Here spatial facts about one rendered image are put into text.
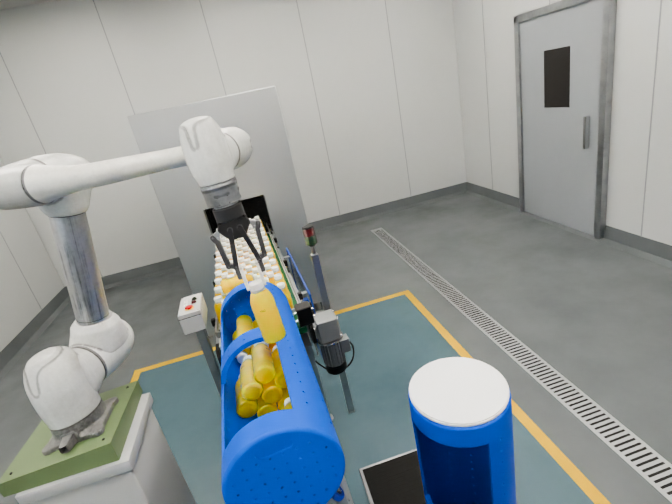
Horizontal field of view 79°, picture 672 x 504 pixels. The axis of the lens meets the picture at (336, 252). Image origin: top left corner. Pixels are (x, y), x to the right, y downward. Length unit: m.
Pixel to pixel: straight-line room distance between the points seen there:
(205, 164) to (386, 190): 5.37
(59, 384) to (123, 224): 4.79
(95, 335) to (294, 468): 0.85
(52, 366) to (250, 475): 0.73
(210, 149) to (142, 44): 4.96
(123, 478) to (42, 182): 0.90
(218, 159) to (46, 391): 0.88
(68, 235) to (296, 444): 0.93
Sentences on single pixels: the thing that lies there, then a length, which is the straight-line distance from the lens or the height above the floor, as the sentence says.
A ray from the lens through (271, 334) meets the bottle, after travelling 1.15.
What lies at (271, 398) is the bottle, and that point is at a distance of 1.36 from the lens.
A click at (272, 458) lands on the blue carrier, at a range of 1.02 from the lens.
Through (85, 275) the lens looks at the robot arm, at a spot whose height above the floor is 1.50.
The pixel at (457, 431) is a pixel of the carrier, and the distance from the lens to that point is 1.19.
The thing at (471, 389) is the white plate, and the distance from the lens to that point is 1.27.
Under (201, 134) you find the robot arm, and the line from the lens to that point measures 1.00.
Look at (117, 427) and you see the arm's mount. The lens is 1.52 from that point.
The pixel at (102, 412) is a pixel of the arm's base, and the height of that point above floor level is 1.09.
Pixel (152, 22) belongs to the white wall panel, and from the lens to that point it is 5.94.
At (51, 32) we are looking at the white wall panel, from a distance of 6.18.
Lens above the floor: 1.88
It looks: 21 degrees down
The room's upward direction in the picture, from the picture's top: 12 degrees counter-clockwise
